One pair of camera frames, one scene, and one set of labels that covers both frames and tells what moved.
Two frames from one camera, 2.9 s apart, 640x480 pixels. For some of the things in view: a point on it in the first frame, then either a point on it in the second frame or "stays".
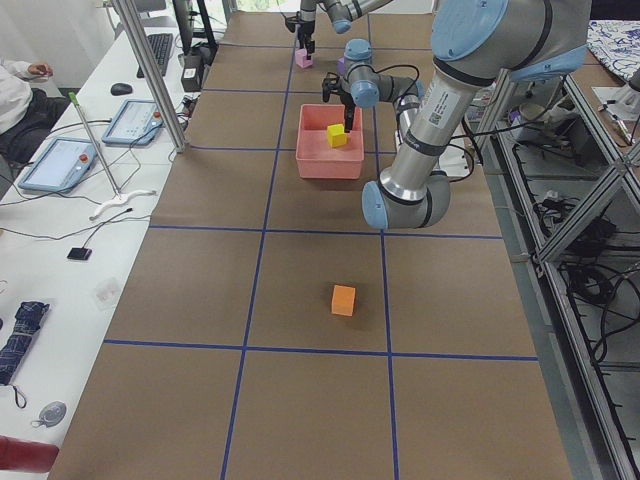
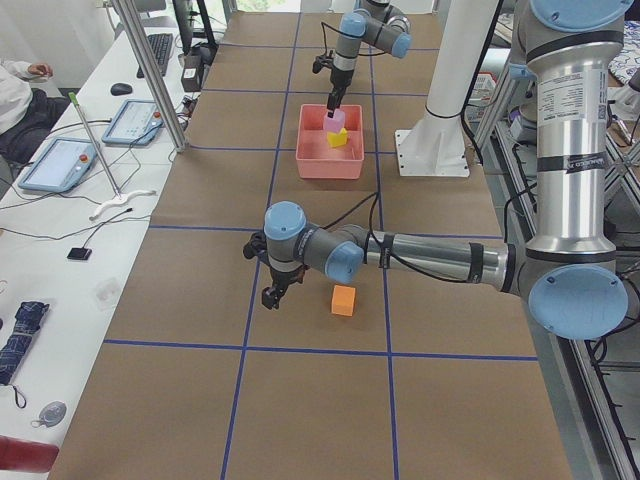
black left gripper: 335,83 -> 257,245
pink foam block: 301,58 -> 335,123
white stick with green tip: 120,196 stays
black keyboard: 161,45 stays
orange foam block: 343,300 stays
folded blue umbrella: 28,320 stays
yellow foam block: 336,135 stays
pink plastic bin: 316,159 stays
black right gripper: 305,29 -> 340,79
